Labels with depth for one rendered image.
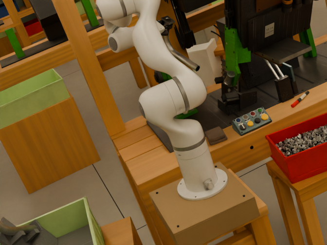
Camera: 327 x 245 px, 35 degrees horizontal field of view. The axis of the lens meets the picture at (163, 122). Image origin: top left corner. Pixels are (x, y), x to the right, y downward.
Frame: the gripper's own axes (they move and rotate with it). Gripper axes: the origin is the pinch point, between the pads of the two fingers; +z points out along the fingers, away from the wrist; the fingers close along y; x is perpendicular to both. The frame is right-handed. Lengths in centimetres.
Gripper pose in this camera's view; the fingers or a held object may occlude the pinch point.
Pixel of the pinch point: (166, 24)
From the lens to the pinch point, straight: 247.4
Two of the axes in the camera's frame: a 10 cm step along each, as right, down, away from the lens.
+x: -1.7, 7.1, 6.8
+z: 7.3, -3.7, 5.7
